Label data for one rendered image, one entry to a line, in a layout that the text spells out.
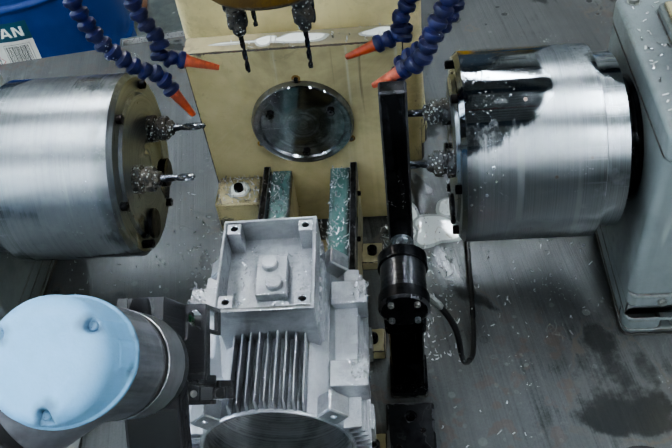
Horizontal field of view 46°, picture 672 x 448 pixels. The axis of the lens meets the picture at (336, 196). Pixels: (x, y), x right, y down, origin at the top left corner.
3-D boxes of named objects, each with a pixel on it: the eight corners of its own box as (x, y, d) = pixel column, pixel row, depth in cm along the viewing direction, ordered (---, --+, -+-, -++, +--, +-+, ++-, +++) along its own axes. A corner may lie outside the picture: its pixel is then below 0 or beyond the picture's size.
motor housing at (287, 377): (224, 340, 102) (190, 244, 89) (372, 332, 101) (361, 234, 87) (206, 493, 89) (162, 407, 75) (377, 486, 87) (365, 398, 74)
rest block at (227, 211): (232, 224, 133) (218, 172, 124) (274, 222, 132) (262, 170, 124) (228, 252, 129) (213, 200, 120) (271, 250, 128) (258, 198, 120)
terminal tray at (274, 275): (234, 263, 91) (221, 221, 86) (327, 258, 90) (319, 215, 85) (223, 353, 83) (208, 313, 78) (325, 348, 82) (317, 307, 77)
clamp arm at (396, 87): (389, 236, 102) (377, 77, 84) (413, 235, 102) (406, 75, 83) (390, 257, 99) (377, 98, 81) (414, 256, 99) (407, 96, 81)
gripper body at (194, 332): (226, 310, 71) (188, 294, 60) (226, 409, 69) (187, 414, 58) (142, 313, 72) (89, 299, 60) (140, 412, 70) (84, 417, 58)
